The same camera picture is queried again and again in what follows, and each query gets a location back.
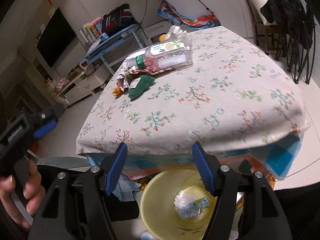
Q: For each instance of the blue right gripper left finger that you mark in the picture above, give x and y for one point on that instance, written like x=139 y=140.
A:
x=116 y=164

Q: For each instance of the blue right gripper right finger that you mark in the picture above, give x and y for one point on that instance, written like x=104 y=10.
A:
x=204 y=163

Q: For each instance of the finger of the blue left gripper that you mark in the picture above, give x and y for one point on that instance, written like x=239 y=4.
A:
x=38 y=134

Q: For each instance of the blue green milk carton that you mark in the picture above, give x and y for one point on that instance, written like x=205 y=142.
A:
x=194 y=209

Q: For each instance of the green snack packet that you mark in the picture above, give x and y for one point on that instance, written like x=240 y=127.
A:
x=139 y=85

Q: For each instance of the red snack wrapper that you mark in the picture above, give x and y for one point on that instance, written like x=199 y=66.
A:
x=128 y=73

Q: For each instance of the clear plastic water bottle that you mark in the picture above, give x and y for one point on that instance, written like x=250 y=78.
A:
x=170 y=54

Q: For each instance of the white tissue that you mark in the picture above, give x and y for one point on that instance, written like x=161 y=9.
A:
x=175 y=32

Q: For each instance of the yellow plastic trash basin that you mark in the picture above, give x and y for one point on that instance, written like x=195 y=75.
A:
x=158 y=211

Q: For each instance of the white tv cabinet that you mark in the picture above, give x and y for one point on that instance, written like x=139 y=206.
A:
x=81 y=86

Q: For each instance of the blue checkered under cloth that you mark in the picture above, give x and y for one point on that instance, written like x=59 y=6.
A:
x=225 y=159

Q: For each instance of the floral white tablecloth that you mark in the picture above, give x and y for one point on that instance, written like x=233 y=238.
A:
x=233 y=96

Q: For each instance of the pink kettlebell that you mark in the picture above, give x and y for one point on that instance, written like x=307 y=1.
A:
x=87 y=67

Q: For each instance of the blue children's study desk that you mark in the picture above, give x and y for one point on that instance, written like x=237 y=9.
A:
x=112 y=43

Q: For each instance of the row of books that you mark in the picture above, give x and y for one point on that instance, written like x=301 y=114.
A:
x=91 y=31

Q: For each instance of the yellow mango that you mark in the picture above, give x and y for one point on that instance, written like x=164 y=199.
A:
x=163 y=38

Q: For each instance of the dark striped backpack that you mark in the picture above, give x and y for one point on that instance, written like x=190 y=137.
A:
x=117 y=20

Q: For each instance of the wooden chair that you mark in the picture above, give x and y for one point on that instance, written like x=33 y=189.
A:
x=263 y=31

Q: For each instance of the black folding chairs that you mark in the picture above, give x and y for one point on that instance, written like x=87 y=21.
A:
x=297 y=35

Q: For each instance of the colourful hanging tote bag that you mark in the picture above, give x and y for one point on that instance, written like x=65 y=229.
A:
x=192 y=14

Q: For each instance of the black wall television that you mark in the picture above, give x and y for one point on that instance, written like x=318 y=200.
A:
x=56 y=37

